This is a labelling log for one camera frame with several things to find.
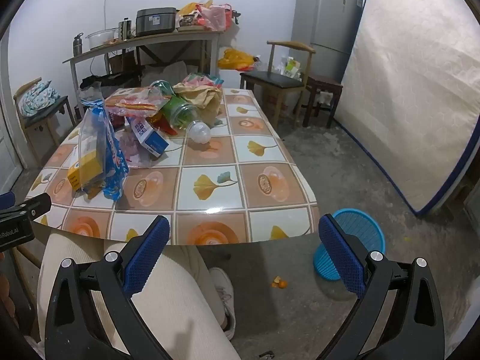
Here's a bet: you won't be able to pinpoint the white mattress with blue edge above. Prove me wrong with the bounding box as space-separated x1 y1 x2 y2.
334 0 480 217

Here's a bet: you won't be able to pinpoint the wooden chair with cushion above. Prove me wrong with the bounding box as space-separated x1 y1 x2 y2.
14 77 76 166

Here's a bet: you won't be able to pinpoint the white door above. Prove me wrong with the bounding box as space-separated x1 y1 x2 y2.
0 37 23 196

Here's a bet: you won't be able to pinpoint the clear orange snack bag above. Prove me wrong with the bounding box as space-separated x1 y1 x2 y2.
104 87 171 118

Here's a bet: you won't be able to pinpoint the blue white carton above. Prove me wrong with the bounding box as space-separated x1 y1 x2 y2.
125 114 169 158

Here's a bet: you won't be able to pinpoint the wooden chair with black seat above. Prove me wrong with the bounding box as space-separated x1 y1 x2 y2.
240 40 315 128

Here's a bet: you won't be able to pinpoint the teal pink snack packet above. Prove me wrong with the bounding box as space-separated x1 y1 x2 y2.
182 73 224 89

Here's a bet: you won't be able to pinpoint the white printed sack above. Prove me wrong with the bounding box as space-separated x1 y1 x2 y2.
260 82 297 115

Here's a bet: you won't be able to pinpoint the dark wooden stool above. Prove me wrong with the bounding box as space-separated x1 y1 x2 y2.
302 74 344 128

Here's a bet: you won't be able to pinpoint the blue plastic waste basket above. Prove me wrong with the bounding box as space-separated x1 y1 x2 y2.
313 208 388 281

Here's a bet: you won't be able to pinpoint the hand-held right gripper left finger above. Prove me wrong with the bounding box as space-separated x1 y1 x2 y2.
44 215 177 360

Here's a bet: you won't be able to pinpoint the black clothing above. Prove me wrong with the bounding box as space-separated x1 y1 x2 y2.
79 73 143 91

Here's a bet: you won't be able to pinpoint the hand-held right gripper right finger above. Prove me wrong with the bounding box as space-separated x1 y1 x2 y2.
318 214 447 360

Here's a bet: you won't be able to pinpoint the person's white shoe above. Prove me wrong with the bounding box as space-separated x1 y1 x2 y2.
208 267 236 340

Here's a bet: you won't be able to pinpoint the yellow cardboard box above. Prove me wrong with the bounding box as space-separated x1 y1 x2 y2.
67 146 104 192

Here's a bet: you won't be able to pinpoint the blue printed snack bag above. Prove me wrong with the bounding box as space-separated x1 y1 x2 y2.
77 107 130 201

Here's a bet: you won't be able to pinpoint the clear plastic bowl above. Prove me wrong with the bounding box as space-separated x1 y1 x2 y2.
86 28 120 50

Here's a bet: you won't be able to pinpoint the grey white cloth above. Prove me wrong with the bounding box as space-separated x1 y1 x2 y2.
144 62 188 87

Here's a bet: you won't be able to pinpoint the silver refrigerator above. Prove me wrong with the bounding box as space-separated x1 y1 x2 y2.
290 0 364 83

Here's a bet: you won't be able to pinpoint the floral cushion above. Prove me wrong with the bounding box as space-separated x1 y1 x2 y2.
19 79 59 118

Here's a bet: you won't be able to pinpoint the table with patterned tablecloth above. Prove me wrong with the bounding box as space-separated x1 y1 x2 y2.
24 87 321 246

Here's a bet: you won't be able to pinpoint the long grey side table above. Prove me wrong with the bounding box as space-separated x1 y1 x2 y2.
63 29 224 100

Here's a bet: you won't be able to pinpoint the white packages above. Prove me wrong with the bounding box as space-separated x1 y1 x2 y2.
275 55 304 79

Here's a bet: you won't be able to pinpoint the yellow plastic bag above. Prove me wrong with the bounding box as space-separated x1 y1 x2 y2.
218 48 261 71

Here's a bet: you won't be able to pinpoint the metal canisters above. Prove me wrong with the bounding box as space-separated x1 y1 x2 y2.
118 17 136 41

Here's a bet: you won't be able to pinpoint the pink plastic bag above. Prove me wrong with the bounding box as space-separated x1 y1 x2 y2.
197 3 232 31

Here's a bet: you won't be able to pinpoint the crumpled clear plastic wrapper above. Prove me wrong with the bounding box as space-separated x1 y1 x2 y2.
78 82 106 109

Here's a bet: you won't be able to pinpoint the beige paper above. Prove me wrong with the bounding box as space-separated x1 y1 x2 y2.
173 82 223 121

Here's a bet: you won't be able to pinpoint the yellow packet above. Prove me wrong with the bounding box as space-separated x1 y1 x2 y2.
177 2 203 17

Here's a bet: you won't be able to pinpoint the green plastic bottle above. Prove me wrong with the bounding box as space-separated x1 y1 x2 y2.
161 95 199 128

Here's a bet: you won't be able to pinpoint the grey rice cooker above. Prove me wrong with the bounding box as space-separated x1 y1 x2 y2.
136 7 178 38

